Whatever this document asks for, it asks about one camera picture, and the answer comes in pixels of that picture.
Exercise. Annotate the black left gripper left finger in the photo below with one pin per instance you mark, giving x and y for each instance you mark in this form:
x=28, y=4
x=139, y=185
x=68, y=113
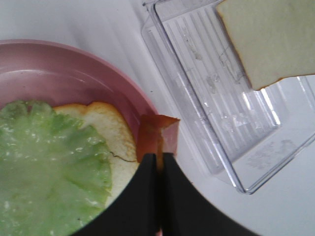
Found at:
x=133, y=213

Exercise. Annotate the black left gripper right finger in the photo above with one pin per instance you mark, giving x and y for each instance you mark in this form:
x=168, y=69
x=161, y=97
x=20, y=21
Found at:
x=183, y=211

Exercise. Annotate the bacon strip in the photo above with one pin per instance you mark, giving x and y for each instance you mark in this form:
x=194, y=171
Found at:
x=157, y=134

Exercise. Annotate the green lettuce leaf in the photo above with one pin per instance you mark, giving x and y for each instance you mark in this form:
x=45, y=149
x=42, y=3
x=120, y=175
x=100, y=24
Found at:
x=55, y=174

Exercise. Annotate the bread slice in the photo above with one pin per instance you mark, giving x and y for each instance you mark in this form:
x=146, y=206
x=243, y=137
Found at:
x=110, y=124
x=274, y=39

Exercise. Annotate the clear right bread tray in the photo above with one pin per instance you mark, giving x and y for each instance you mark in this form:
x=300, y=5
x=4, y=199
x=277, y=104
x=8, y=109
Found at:
x=244, y=136

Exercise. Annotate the pink round plate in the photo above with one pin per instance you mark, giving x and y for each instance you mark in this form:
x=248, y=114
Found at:
x=38, y=75

